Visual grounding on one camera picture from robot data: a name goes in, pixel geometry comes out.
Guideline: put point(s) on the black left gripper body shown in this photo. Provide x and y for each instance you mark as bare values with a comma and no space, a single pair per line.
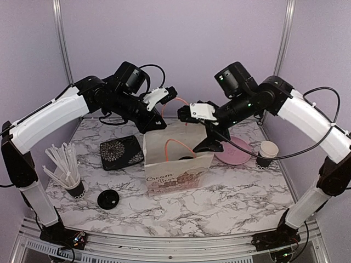
142,123

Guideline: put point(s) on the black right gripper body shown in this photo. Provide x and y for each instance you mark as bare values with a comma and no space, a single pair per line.
211,130

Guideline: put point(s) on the white printed paper bag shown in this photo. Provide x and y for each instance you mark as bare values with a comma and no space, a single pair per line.
164,173

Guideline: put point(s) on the stack of paper cups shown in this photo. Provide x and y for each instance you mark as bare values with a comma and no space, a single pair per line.
267,150

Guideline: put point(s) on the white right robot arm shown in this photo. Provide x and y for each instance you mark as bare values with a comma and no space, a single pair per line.
276,96

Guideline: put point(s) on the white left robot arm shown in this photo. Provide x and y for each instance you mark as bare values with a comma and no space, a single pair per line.
117,93

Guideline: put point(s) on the pink round plate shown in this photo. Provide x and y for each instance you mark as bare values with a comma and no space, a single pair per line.
232,155

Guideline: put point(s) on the black floral square plate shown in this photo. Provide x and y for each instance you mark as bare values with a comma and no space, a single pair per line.
120,153

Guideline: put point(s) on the stack of black lids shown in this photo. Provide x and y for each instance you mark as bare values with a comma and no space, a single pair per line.
108,199

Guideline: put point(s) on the black cup holding straws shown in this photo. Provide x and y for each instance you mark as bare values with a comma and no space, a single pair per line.
77,190

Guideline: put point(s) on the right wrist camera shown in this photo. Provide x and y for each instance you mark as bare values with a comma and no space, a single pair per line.
198,112

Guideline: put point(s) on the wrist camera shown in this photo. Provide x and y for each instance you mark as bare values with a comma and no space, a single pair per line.
198,112
159,95

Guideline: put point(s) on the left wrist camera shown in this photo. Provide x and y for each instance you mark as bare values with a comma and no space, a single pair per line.
159,95

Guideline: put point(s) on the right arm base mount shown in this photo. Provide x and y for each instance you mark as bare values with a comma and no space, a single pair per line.
283,235

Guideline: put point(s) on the right aluminium frame post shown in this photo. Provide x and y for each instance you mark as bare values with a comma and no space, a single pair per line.
285,36

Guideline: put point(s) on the aluminium frame post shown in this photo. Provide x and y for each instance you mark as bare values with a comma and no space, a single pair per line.
59,25
285,36

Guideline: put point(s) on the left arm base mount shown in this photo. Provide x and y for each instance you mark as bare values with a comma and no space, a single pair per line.
60,235

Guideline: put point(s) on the front aluminium rail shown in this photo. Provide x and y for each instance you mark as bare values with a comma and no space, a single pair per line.
103,247

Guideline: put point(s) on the left aluminium frame post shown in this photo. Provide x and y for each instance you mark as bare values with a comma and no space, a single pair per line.
59,25

